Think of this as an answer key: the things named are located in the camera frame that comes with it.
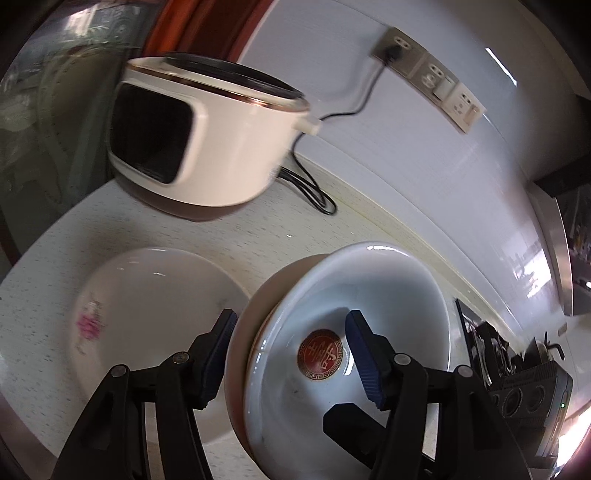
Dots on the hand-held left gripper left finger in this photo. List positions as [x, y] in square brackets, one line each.
[214, 360]

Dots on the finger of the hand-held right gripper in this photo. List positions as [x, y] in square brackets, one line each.
[351, 424]

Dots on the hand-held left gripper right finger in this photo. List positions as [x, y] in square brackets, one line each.
[364, 364]

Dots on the white bowl with red band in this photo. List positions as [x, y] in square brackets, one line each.
[392, 295]

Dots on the large floral white plate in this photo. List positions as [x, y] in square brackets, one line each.
[147, 314]

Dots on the dark cookware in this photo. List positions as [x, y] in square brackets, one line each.
[547, 350]

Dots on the black pan support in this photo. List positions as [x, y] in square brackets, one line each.
[491, 344]

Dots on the black glass gas stove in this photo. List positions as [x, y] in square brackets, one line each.
[466, 323]

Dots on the steel range hood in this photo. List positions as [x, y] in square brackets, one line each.
[554, 240]

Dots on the cream rice cooker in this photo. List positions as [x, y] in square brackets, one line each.
[231, 152]

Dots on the glass door pane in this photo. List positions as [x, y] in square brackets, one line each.
[55, 115]

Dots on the black power plug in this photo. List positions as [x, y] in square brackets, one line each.
[391, 54]

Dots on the wall socket panel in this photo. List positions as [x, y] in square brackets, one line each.
[434, 78]

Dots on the red wooden door frame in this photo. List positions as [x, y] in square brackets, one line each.
[194, 27]

